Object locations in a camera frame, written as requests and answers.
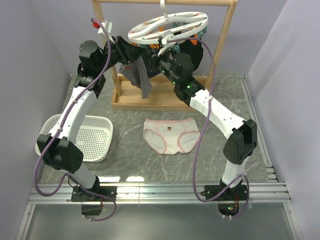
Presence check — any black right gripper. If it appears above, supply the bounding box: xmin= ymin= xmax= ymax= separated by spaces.
xmin=141 ymin=47 xmax=180 ymax=87

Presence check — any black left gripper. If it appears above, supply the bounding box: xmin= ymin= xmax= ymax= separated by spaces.
xmin=97 ymin=35 xmax=147 ymax=74

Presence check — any white oval clip hanger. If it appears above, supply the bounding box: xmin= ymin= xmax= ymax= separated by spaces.
xmin=127 ymin=0 xmax=209 ymax=45

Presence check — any white pink-trimmed underwear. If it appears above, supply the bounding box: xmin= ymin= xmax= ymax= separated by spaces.
xmin=142 ymin=118 xmax=200 ymax=155

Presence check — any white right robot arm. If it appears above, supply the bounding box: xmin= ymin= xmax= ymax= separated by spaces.
xmin=146 ymin=52 xmax=258 ymax=203

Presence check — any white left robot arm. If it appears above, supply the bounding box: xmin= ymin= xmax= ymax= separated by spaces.
xmin=33 ymin=36 xmax=146 ymax=201

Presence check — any navy blue underwear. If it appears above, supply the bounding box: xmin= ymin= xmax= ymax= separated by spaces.
xmin=142 ymin=50 xmax=164 ymax=79

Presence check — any grey striped underwear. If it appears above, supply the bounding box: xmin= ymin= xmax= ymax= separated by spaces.
xmin=119 ymin=57 xmax=152 ymax=99

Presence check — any black underwear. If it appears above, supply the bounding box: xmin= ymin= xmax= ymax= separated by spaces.
xmin=179 ymin=40 xmax=204 ymax=71

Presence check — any orange clothes peg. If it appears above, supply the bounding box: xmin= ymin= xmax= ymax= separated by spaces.
xmin=149 ymin=43 xmax=160 ymax=51
xmin=190 ymin=37 xmax=198 ymax=46

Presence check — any teal clothes peg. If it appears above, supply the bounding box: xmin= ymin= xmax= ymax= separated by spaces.
xmin=197 ymin=27 xmax=207 ymax=39

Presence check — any white perforated plastic basket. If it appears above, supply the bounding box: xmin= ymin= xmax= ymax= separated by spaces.
xmin=34 ymin=113 xmax=114 ymax=163

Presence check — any wooden hanging rack frame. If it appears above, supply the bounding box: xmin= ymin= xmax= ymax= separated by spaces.
xmin=92 ymin=0 xmax=238 ymax=111

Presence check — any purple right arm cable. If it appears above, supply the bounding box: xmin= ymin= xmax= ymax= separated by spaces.
xmin=164 ymin=37 xmax=251 ymax=219

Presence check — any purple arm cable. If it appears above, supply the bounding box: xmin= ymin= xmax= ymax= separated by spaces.
xmin=164 ymin=37 xmax=251 ymax=219
xmin=33 ymin=17 xmax=118 ymax=222

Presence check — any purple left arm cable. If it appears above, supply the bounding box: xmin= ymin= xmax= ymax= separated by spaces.
xmin=33 ymin=17 xmax=118 ymax=222

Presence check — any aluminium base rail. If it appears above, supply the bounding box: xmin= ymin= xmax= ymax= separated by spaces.
xmin=18 ymin=74 xmax=303 ymax=240

